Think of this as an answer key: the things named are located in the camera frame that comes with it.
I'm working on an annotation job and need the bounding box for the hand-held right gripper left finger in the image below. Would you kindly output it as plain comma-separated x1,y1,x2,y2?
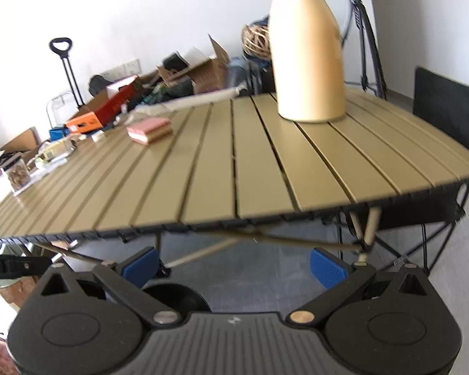
41,247,182,329

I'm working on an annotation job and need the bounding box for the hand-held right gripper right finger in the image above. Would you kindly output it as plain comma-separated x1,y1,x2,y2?
283,247,428,327

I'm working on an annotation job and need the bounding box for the black trash bin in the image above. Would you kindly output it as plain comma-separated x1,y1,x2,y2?
143,280,212,314

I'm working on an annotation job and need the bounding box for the clear snack jar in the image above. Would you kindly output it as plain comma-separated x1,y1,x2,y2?
1,157,33,197

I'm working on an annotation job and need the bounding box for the khaki folding table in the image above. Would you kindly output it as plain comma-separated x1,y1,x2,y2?
0,88,469,270

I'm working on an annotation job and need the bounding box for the beige snack packet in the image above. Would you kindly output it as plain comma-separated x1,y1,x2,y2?
35,138,79,165

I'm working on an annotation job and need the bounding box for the pink box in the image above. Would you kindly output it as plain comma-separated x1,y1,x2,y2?
126,117,173,143

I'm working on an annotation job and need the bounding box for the orange box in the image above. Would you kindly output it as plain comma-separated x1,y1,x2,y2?
66,112,104,133

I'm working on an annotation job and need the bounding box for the red box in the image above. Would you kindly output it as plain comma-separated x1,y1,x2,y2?
96,85,139,123

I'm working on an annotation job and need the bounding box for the dark cloth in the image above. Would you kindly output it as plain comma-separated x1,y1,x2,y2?
89,75,114,94

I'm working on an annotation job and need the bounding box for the black suitcase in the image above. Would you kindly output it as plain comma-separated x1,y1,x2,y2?
258,66,276,94

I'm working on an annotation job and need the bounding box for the cream thermos jug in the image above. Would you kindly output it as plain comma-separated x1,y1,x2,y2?
266,0,354,123

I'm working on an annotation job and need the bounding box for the black folding chair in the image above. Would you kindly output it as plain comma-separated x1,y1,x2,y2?
338,66,469,276

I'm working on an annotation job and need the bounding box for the open cardboard box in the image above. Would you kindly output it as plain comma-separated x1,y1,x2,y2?
157,34,231,95

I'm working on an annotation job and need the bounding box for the black pouch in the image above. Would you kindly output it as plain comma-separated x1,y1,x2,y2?
162,52,188,73

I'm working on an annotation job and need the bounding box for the blue water bottle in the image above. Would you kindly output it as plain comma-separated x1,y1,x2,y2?
227,57,251,88

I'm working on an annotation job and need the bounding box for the woven rattan ball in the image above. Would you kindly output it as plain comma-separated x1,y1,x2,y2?
242,23,273,60

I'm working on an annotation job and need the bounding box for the white wall socket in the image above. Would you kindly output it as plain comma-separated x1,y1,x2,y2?
102,59,141,79

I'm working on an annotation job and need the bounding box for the black trolley handle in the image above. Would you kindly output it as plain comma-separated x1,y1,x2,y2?
49,38,86,107

